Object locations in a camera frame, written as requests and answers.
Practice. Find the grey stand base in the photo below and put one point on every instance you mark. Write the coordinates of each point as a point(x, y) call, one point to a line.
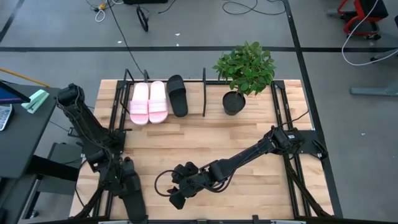
point(373, 91)

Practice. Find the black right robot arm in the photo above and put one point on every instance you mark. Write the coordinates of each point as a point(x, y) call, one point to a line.
point(248, 155)

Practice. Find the black rubber slide sandal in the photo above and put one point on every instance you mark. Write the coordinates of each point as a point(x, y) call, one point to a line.
point(135, 202)
point(178, 99)

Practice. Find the green plant in black pot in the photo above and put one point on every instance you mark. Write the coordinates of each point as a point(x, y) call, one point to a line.
point(245, 68)

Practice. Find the black box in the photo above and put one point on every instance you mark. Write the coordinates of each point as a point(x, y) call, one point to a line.
point(144, 1)

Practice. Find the pink rubber slide sandal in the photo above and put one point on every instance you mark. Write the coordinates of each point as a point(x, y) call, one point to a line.
point(140, 105)
point(158, 104)

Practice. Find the black side desk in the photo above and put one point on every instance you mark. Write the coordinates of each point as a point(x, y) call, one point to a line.
point(25, 140)

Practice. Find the silver frame bracket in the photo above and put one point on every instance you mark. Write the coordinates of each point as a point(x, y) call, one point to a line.
point(115, 222)
point(287, 222)

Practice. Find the laptop with blue screen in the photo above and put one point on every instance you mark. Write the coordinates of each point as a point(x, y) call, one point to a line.
point(9, 95)

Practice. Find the red and black chair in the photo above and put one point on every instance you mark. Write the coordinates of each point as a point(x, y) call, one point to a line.
point(374, 7)

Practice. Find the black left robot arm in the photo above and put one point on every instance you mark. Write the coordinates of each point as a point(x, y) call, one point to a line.
point(84, 121)

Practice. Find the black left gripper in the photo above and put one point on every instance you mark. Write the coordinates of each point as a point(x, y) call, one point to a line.
point(129, 169)

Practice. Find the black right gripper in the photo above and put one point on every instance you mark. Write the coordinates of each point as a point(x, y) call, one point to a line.
point(191, 183)

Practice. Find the yellow rod with black knob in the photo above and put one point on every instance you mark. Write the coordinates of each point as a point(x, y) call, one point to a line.
point(21, 76)

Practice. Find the black metal table frame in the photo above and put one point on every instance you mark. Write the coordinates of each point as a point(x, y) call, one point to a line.
point(122, 84)

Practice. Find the mint green stapler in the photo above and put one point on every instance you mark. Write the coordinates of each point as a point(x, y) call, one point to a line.
point(35, 101)

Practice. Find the grey calculator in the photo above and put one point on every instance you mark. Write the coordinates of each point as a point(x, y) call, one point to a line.
point(4, 116)

